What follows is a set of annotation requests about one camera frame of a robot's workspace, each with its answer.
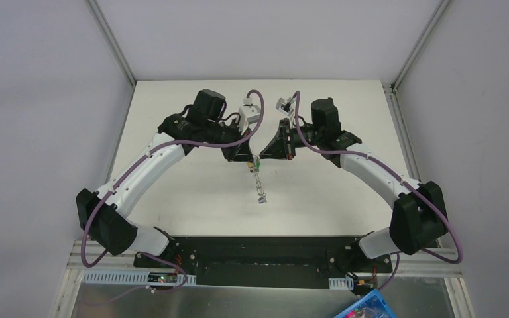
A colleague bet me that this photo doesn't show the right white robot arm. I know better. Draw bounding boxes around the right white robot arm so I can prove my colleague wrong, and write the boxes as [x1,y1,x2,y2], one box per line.
[259,96,449,272]

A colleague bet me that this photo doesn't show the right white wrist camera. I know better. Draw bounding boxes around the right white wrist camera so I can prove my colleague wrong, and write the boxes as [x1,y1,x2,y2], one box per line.
[276,97,296,116]

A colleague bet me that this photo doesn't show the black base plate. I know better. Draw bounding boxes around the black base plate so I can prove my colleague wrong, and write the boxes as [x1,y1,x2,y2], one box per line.
[133,236,395,289]

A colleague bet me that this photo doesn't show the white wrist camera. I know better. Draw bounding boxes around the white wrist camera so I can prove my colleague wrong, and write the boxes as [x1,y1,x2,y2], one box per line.
[276,97,296,116]
[238,97,261,134]

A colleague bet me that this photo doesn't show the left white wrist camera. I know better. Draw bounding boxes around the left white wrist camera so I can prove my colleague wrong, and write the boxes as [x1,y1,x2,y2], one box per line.
[238,97,261,134]

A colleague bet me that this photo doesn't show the aluminium frame rail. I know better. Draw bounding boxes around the aluminium frame rail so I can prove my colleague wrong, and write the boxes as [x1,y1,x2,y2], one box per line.
[85,0,137,88]

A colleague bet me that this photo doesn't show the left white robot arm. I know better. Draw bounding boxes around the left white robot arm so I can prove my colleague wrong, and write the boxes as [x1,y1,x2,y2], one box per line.
[76,89,264,268]

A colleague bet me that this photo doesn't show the blue plastic bin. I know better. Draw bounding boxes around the blue plastic bin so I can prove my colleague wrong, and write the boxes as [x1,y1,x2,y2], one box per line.
[334,289,396,318]

